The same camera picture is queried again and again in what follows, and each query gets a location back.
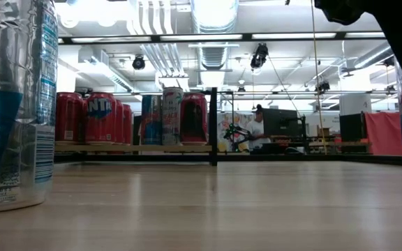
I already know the black overhead crossbar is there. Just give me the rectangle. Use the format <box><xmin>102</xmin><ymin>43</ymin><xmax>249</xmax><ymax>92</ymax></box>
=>
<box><xmin>57</xmin><ymin>31</ymin><xmax>387</xmax><ymax>45</ymax></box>

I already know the Celsius Peach Vibe can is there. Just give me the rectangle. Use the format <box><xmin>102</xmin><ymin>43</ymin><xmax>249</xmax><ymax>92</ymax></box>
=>
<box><xmin>161</xmin><ymin>86</ymin><xmax>184</xmax><ymax>146</ymax></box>

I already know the red soda can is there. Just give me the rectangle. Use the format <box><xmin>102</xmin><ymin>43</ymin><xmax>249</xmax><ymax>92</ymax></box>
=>
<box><xmin>180</xmin><ymin>92</ymin><xmax>209</xmax><ymax>146</ymax></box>

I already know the black hanging spotlight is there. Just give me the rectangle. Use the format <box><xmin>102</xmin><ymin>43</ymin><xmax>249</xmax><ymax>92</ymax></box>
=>
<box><xmin>250</xmin><ymin>43</ymin><xmax>269</xmax><ymax>70</ymax></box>

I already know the red Coca-Cola Zero can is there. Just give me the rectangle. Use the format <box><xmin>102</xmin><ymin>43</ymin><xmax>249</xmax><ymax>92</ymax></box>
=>
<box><xmin>54</xmin><ymin>92</ymin><xmax>85</xmax><ymax>145</ymax></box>

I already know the person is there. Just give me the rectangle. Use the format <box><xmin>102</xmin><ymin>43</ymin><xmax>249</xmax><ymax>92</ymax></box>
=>
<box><xmin>249</xmin><ymin>103</ymin><xmax>274</xmax><ymax>154</ymax></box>

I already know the black monitor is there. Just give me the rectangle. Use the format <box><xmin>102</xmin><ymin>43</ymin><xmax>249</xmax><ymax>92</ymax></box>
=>
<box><xmin>262</xmin><ymin>108</ymin><xmax>302</xmax><ymax>137</ymax></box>

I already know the red Fanta strawberry can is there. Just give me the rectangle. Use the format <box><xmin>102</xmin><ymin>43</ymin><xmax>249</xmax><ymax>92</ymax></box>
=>
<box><xmin>115</xmin><ymin>100</ymin><xmax>125</xmax><ymax>145</ymax></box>
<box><xmin>84</xmin><ymin>92</ymin><xmax>117</xmax><ymax>145</ymax></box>

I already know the floral poster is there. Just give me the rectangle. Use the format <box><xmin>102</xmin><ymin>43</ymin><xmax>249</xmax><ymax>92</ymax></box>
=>
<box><xmin>217</xmin><ymin>112</ymin><xmax>254</xmax><ymax>153</ymax></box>

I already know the wooden shelf dark frame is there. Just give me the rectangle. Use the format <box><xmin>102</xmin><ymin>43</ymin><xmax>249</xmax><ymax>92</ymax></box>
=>
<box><xmin>54</xmin><ymin>86</ymin><xmax>219</xmax><ymax>167</ymax></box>

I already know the white cylindrical tank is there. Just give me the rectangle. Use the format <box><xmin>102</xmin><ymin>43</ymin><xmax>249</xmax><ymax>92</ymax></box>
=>
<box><xmin>338</xmin><ymin>93</ymin><xmax>373</xmax><ymax>116</ymax></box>

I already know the wooden workbench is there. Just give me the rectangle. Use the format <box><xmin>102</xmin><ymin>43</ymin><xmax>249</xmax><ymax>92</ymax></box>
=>
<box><xmin>274</xmin><ymin>135</ymin><xmax>375</xmax><ymax>155</ymax></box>

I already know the black cabinet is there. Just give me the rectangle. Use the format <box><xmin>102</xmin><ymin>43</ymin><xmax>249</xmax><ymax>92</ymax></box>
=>
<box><xmin>339</xmin><ymin>112</ymin><xmax>366</xmax><ymax>142</ymax></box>

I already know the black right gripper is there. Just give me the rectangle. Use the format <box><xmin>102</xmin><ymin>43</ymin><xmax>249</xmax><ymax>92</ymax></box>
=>
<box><xmin>314</xmin><ymin>0</ymin><xmax>402</xmax><ymax>76</ymax></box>

